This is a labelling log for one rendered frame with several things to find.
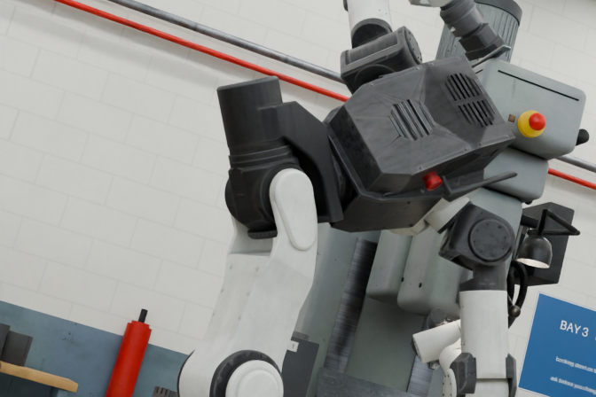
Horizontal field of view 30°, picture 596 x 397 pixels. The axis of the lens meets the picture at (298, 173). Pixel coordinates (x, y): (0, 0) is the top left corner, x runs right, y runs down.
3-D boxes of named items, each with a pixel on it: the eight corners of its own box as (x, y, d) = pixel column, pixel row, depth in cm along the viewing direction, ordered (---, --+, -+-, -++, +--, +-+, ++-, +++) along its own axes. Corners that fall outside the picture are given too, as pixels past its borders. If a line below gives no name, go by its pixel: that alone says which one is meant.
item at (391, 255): (476, 322, 276) (500, 222, 281) (387, 293, 271) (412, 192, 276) (446, 323, 294) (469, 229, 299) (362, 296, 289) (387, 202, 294)
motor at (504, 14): (509, 116, 292) (536, 5, 298) (440, 91, 287) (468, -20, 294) (477, 130, 311) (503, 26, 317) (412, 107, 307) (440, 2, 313)
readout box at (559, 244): (563, 285, 294) (579, 210, 299) (532, 276, 292) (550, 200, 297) (528, 289, 313) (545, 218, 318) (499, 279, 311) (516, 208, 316)
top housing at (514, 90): (577, 155, 253) (592, 89, 257) (474, 118, 248) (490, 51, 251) (489, 182, 299) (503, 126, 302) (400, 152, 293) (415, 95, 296)
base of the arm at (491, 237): (484, 282, 205) (527, 240, 207) (435, 232, 207) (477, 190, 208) (470, 288, 220) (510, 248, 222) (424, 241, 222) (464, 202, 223)
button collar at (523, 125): (542, 139, 250) (548, 114, 251) (518, 131, 248) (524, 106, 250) (537, 141, 251) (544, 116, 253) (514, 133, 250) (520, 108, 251)
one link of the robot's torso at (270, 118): (239, 82, 190) (319, 66, 200) (200, 89, 201) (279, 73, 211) (270, 241, 193) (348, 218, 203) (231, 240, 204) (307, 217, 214)
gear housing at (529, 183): (545, 200, 260) (553, 160, 262) (450, 168, 255) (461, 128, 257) (484, 215, 292) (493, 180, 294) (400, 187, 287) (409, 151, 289)
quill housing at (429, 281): (500, 330, 256) (530, 199, 263) (419, 305, 252) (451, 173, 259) (466, 331, 275) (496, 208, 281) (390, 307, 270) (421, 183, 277)
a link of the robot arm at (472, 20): (459, 67, 278) (432, 29, 275) (482, 44, 282) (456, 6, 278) (490, 59, 267) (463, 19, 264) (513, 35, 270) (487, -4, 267)
